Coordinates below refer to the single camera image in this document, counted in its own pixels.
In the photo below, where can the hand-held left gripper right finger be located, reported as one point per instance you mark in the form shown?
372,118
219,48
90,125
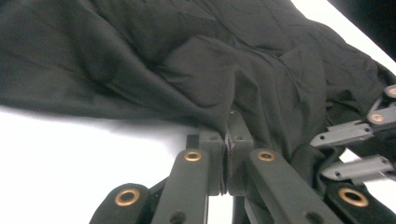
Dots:
238,143

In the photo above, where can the white table sheet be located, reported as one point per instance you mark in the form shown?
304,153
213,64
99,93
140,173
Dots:
62,161

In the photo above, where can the black pants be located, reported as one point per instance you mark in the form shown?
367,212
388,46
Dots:
140,56

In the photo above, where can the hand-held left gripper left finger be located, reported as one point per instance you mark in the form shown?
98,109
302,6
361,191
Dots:
214,161

